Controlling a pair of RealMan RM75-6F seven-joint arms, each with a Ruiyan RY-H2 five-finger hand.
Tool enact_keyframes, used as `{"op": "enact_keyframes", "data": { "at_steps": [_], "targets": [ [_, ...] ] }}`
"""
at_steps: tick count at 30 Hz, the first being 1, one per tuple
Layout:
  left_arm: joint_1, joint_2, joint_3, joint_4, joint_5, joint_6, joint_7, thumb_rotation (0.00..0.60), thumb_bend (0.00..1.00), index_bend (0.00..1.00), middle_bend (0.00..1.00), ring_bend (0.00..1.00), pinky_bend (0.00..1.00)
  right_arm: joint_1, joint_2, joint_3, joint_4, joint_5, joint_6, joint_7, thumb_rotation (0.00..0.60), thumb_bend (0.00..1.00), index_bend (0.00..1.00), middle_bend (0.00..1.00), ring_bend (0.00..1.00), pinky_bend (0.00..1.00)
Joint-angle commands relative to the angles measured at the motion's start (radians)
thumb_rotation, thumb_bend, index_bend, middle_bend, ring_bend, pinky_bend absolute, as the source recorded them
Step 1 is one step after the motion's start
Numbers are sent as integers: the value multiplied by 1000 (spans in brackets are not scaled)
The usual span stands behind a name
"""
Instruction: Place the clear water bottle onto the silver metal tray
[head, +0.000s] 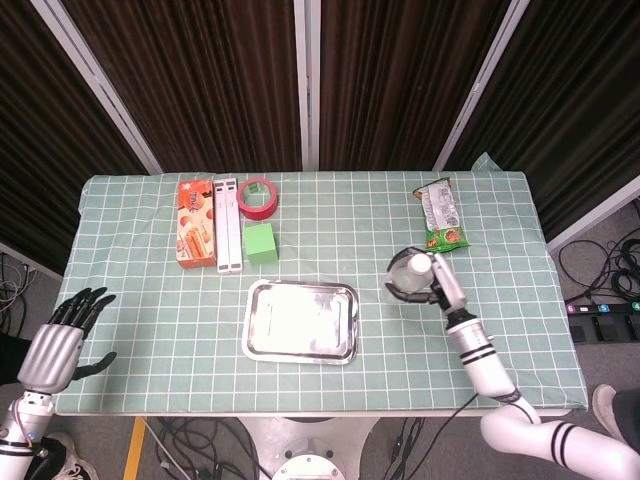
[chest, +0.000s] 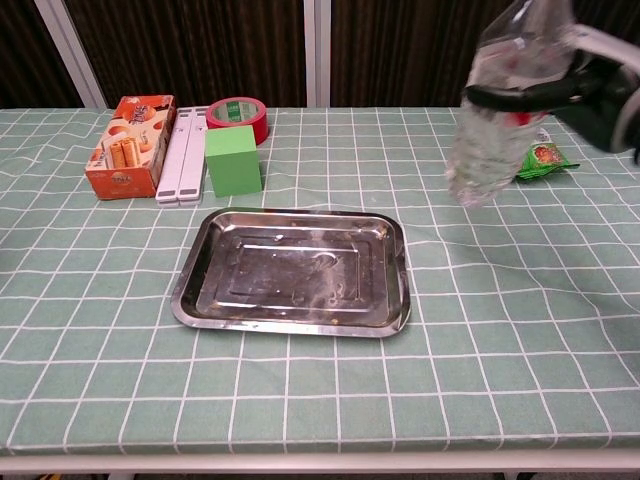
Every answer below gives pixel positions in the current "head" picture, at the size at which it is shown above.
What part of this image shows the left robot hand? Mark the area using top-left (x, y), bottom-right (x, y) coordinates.
top-left (17, 287), bottom-right (118, 395)

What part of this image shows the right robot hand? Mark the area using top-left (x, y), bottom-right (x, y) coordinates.
top-left (383, 246), bottom-right (469, 316)

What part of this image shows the transparent water bottle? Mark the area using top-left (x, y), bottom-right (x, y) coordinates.
top-left (388, 252), bottom-right (434, 296)

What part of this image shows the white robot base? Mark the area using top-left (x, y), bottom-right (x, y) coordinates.
top-left (239, 417), bottom-right (381, 480)

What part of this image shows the metal tray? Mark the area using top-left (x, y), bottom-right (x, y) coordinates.
top-left (241, 278), bottom-right (361, 366)

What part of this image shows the green snack packet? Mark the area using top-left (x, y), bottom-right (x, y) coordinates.
top-left (412, 180), bottom-right (472, 255)

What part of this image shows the black white sneaker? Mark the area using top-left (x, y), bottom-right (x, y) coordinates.
top-left (37, 432), bottom-right (96, 480)

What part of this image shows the yellow floor tape strip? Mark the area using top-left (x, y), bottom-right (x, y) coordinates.
top-left (122, 417), bottom-right (149, 480)

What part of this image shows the green checked tablecloth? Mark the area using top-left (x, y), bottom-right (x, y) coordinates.
top-left (53, 152), bottom-right (589, 415)

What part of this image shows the green cube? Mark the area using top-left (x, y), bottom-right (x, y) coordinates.
top-left (243, 222), bottom-right (279, 265)

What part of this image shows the orange biscuit box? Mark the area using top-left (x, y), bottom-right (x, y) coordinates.
top-left (175, 180), bottom-right (218, 270)

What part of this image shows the beige shoe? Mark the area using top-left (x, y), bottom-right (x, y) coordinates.
top-left (592, 383), bottom-right (626, 442)

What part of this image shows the brown curtain panel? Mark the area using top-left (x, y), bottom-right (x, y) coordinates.
top-left (59, 0), bottom-right (304, 174)
top-left (444, 0), bottom-right (640, 242)
top-left (0, 0), bottom-right (151, 274)
top-left (317, 0), bottom-right (514, 172)

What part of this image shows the red tape roll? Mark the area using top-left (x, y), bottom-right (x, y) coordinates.
top-left (237, 177), bottom-right (279, 220)

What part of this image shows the grey trouser leg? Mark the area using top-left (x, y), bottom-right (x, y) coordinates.
top-left (613, 387), bottom-right (640, 444)

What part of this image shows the thin black cable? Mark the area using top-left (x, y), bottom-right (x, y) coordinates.
top-left (433, 393), bottom-right (480, 480)

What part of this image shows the black cable bundle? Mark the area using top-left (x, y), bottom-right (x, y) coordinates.
top-left (148, 417), bottom-right (261, 480)
top-left (557, 238), bottom-right (640, 301)

